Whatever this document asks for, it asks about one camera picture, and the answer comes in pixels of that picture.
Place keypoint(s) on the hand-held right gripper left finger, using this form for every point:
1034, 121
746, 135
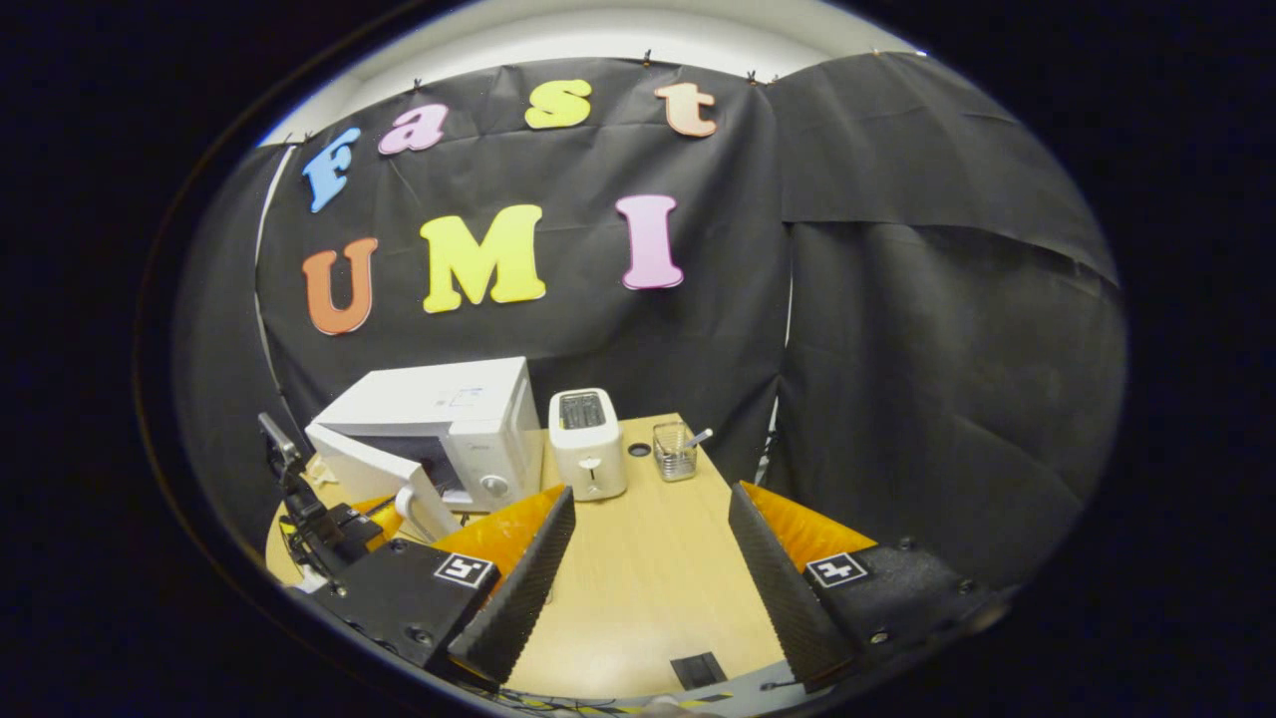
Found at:
518, 603

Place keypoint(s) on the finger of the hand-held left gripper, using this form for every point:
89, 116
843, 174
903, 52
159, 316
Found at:
384, 519

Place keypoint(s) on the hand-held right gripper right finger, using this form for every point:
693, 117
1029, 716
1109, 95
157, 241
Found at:
783, 598

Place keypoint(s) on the white microwave oven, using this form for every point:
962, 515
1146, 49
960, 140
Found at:
439, 394

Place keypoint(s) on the white toaster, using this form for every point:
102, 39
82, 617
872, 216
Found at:
588, 469

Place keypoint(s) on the black backdrop cloth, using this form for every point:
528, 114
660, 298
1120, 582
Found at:
897, 349

